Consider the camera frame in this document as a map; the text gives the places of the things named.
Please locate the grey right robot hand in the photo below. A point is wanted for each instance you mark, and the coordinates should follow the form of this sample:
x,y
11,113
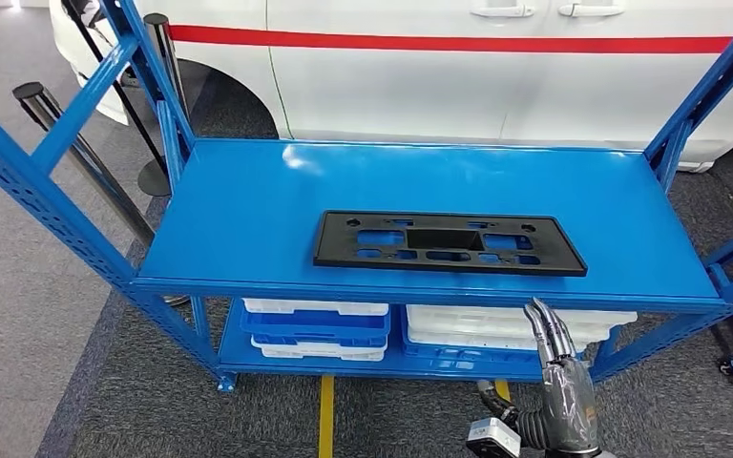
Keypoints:
x,y
569,398

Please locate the black plastic plate part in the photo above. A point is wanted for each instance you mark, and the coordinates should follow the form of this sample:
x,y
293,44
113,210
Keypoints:
x,y
335,246

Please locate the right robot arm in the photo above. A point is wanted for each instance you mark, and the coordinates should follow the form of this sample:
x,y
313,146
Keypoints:
x,y
531,430

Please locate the blue metal shelf rack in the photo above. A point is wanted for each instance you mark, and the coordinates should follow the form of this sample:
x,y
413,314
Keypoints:
x,y
246,208

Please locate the large blue plastic bin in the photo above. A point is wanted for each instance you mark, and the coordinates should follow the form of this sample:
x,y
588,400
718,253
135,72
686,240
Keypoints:
x,y
442,357

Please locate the yellow floor tape square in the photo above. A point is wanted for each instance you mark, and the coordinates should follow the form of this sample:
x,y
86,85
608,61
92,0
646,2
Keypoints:
x,y
326,417

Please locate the small white plastic bin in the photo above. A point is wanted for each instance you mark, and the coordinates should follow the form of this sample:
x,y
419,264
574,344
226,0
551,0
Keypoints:
x,y
316,351
316,308

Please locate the small blue plastic bin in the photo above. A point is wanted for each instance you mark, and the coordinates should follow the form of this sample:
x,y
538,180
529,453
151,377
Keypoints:
x,y
316,325

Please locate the white car with red stripe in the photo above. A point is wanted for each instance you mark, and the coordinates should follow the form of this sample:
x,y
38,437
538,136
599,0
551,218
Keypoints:
x,y
404,95

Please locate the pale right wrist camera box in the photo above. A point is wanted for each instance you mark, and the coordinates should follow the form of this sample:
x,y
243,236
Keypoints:
x,y
493,439

